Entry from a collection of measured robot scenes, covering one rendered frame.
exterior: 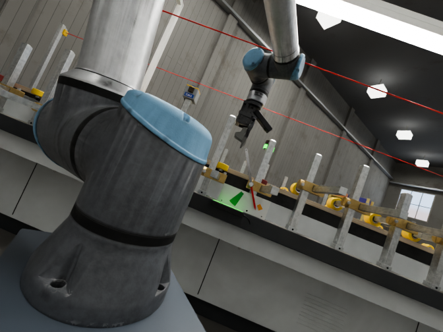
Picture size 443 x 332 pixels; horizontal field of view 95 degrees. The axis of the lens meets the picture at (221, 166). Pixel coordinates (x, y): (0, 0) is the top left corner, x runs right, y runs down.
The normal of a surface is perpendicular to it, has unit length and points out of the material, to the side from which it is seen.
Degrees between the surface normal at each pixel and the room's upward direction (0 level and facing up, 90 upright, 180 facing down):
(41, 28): 90
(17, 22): 90
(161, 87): 90
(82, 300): 70
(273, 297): 90
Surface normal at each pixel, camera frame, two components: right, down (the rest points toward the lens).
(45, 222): -0.01, -0.09
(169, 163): 0.47, 0.11
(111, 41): 0.26, 0.15
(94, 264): 0.25, -0.34
